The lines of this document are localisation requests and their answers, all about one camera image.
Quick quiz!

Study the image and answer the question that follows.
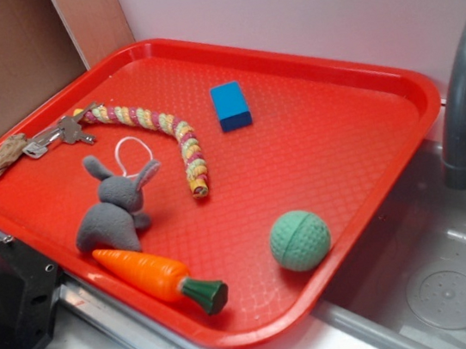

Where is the blue rectangular block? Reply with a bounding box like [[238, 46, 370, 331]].
[[209, 81, 253, 132]]

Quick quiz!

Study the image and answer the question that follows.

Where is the green textured ball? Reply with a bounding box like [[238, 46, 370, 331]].
[[269, 210, 332, 272]]

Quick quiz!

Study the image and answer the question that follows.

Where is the red plastic tray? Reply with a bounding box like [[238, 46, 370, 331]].
[[0, 40, 440, 349]]

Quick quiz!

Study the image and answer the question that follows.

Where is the orange toy carrot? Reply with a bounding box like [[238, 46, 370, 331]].
[[91, 249, 229, 315]]

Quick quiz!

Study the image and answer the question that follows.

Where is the grey plush bunny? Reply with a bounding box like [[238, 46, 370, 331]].
[[76, 137, 162, 254]]

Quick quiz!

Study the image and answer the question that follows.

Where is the silver keys bunch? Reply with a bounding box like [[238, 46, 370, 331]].
[[22, 103, 98, 159]]

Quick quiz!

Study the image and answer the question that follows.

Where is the grey toy sink basin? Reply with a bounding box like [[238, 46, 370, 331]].
[[314, 142, 466, 349]]

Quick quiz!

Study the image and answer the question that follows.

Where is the black box with screws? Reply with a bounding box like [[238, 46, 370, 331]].
[[0, 238, 62, 349]]

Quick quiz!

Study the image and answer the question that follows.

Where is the brown cardboard panel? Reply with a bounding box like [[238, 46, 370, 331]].
[[0, 0, 134, 137]]

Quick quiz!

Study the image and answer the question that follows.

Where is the braided multicolour rope toy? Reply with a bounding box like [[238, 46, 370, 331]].
[[72, 105, 209, 199]]

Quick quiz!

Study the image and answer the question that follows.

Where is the brown driftwood keychain piece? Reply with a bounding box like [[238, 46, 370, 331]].
[[0, 133, 28, 178]]

